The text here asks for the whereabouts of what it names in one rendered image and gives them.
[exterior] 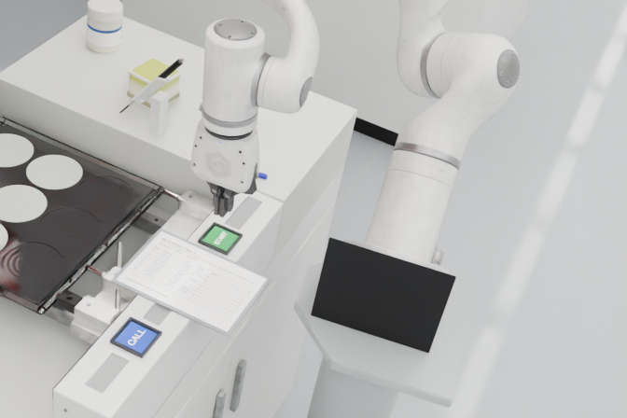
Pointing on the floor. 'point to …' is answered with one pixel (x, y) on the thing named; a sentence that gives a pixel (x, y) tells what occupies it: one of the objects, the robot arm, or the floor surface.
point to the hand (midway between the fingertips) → (223, 202)
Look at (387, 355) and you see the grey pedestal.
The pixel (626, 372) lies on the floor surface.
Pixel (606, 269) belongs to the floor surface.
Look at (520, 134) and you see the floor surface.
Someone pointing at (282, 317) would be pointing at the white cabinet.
